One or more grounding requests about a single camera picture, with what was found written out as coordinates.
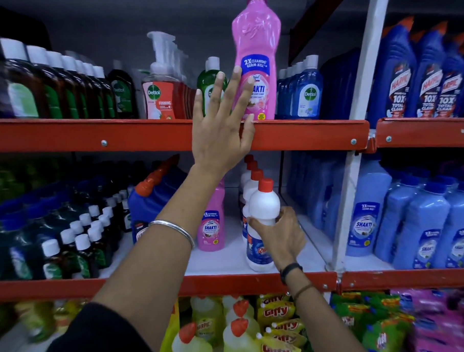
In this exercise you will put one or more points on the person's left hand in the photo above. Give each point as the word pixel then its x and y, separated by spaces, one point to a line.
pixel 215 140

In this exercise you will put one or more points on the person's right hand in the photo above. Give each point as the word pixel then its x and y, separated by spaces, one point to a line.
pixel 284 242

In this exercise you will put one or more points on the person's left little finger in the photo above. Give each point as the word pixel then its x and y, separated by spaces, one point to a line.
pixel 197 106

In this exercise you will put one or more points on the person's left thumb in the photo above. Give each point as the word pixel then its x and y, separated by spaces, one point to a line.
pixel 250 129

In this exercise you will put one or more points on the person's right thumb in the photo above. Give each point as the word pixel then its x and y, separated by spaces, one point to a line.
pixel 258 224

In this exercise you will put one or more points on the person's left middle finger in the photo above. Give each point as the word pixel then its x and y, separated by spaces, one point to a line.
pixel 232 87

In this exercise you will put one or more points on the white bottle with red cap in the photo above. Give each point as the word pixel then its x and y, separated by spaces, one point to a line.
pixel 246 177
pixel 247 158
pixel 251 188
pixel 263 203

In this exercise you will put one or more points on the person's right forearm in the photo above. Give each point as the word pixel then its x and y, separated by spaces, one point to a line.
pixel 322 319

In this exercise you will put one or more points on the person's left forearm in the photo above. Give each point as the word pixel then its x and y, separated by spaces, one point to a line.
pixel 162 253

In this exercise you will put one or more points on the green bottle with white cap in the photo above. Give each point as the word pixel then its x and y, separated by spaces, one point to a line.
pixel 208 73

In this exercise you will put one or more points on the row of red pump bottles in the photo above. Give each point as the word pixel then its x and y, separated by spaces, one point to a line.
pixel 163 92

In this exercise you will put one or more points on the small pink cleaner bottle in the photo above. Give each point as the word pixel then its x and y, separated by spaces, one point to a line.
pixel 213 228

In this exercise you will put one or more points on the white shelf board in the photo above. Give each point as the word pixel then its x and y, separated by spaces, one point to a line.
pixel 228 258

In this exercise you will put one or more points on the black wristband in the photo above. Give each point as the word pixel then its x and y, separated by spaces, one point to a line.
pixel 290 269

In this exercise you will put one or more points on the tall pink cleaner bottle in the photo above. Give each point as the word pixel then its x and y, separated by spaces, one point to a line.
pixel 256 34

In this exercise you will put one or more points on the long orange shelf beam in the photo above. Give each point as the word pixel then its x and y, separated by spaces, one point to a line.
pixel 229 284
pixel 138 134

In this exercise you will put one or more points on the row of blue white-capped bottles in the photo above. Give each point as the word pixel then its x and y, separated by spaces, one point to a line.
pixel 305 90

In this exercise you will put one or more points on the dark green bottle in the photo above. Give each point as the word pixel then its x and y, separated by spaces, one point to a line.
pixel 122 90

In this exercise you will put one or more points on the silver bangle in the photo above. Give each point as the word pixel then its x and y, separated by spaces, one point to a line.
pixel 180 228

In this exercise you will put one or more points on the pile of yellow pouches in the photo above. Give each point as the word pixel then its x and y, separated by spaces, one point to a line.
pixel 278 318

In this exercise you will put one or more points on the blue toilet cleaner red cap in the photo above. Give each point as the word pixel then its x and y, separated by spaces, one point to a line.
pixel 152 200

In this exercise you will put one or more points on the brown diagonal rack brace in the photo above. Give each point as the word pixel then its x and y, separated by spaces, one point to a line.
pixel 317 16

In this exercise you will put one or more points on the group of yellow red-capped bottles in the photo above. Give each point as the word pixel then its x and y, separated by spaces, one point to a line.
pixel 212 332

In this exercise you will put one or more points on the row of brown antiseptic bottles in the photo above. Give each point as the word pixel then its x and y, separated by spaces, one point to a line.
pixel 55 89

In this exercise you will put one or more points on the pile of green pouches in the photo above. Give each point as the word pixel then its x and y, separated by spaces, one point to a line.
pixel 372 321

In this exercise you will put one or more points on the short orange shelf beam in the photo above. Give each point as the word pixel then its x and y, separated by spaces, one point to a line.
pixel 413 278
pixel 426 133

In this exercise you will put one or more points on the group of light blue bottles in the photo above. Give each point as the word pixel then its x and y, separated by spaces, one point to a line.
pixel 422 223

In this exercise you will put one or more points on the group of small dark bottles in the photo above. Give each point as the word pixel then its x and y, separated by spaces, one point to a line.
pixel 92 237

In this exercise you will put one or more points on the row of dark blue toilet cleaners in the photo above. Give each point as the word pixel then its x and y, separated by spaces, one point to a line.
pixel 419 77

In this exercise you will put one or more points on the black sleeve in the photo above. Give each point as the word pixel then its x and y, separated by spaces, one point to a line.
pixel 97 341

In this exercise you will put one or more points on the pile of pink pouches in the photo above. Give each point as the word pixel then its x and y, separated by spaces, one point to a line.
pixel 449 318

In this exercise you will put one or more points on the group of teal blue bottles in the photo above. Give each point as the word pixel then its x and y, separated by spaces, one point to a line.
pixel 19 229

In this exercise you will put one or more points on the group of yellow-green bottles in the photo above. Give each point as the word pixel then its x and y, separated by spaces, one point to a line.
pixel 34 319

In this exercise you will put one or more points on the white upright rack post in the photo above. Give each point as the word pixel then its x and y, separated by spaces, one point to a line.
pixel 362 80

